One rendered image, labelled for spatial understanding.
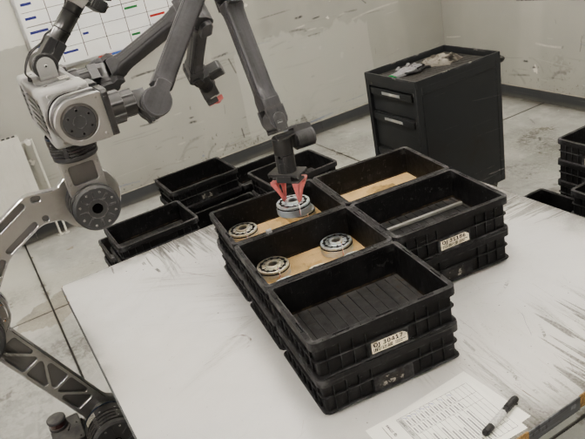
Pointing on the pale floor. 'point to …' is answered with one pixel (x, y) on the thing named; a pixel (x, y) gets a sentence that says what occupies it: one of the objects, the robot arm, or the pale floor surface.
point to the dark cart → (443, 111)
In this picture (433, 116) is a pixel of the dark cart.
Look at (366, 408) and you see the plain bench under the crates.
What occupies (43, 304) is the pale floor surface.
